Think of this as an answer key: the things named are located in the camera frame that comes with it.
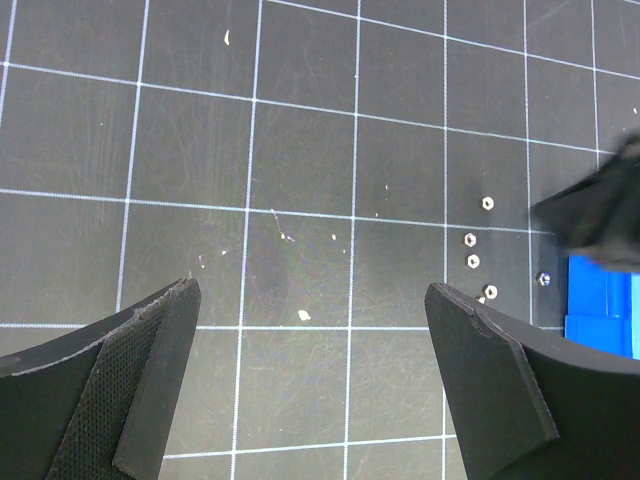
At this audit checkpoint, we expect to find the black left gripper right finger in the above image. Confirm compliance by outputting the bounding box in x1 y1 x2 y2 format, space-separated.
425 283 639 479

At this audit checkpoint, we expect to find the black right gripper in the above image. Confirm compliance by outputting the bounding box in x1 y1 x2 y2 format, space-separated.
531 130 639 273

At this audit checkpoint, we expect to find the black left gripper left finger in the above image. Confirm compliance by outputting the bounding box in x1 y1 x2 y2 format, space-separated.
1 279 201 479

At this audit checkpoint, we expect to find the dark hex nut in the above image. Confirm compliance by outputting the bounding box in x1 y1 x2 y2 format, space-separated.
536 272 551 287

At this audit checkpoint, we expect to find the blue compartment tray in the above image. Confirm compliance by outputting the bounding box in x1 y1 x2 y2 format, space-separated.
565 256 639 360

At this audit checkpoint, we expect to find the black grid mat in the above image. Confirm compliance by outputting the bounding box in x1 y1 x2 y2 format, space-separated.
1 1 639 479

